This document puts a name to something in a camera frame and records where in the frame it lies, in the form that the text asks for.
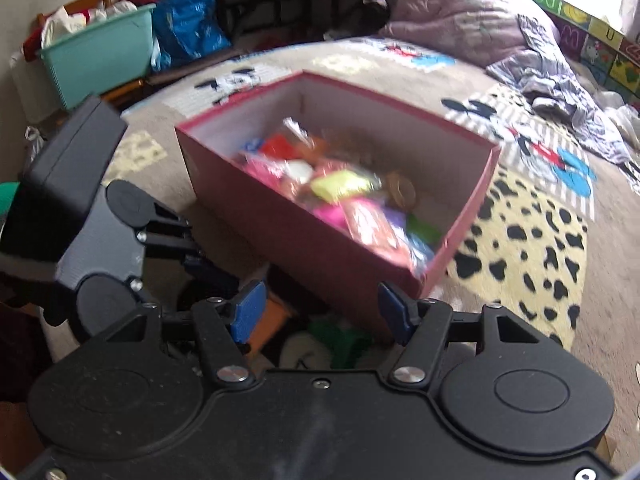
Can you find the black bag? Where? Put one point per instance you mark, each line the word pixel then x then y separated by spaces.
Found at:
pixel 370 17

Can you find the green object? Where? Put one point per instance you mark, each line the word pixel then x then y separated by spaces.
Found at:
pixel 345 342

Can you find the colourful alphabet mat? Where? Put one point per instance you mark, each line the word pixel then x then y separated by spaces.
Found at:
pixel 600 55

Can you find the white round object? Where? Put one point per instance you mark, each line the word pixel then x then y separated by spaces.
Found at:
pixel 305 352

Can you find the round brown snack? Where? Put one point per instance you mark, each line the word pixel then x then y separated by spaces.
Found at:
pixel 401 190

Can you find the orange object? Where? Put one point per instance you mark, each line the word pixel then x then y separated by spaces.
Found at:
pixel 272 325

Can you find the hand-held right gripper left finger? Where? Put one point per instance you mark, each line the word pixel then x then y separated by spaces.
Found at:
pixel 248 311

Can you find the white plastic bag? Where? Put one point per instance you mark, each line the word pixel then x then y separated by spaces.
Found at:
pixel 625 125

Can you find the printed cartoon blanket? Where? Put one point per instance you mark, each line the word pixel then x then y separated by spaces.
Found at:
pixel 525 240

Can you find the white clothes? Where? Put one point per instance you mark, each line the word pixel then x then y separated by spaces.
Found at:
pixel 65 22

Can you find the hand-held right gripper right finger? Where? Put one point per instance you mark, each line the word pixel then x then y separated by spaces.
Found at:
pixel 395 311

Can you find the teal plastic basket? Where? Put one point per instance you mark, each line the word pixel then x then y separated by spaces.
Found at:
pixel 100 60

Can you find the wooden chair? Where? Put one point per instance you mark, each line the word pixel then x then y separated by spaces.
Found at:
pixel 85 2

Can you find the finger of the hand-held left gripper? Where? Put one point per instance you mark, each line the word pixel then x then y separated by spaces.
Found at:
pixel 172 240

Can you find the purple quilt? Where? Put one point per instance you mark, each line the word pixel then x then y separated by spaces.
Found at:
pixel 460 10

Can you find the blue plastic bag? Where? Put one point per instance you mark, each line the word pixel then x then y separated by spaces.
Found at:
pixel 187 30

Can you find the red cardboard box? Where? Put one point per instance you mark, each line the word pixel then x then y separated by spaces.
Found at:
pixel 330 240

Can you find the pile of colourful snack packets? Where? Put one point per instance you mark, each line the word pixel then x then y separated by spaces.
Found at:
pixel 345 195

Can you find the striped grey cloth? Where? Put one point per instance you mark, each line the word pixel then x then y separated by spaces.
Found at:
pixel 565 85

